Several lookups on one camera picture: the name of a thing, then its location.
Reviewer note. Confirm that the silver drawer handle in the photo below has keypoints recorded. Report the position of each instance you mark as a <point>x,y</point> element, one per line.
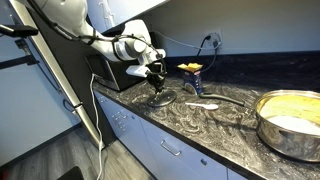
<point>168,148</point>

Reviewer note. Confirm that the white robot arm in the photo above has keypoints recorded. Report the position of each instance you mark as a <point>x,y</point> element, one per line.
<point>68,18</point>

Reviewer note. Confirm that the silver fridge handle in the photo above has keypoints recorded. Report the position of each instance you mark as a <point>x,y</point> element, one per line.
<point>66,62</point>

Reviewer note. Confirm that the blue pasta box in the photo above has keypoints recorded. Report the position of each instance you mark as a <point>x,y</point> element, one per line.
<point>191,75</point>

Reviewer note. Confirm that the steel pot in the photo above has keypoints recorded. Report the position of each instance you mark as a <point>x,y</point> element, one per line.
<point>288,122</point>

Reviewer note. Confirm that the black handled utensil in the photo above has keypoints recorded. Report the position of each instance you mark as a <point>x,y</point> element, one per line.
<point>222,97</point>

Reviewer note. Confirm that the glass pot lid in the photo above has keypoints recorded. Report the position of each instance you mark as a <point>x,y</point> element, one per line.
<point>162,99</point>

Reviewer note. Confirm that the white plastic spoon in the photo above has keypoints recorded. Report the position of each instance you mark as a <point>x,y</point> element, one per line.
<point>205,106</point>

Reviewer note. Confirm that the wall power outlet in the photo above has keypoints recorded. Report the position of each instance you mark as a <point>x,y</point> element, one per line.
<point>213,40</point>

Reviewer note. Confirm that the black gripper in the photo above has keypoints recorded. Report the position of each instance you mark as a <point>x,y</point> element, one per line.
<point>157,76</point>

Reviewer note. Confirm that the black toaster oven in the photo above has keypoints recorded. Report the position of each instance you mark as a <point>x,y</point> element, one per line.
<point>112,74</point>

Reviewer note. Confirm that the black camera stand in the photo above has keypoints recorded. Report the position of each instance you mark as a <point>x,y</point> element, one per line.
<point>20,33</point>

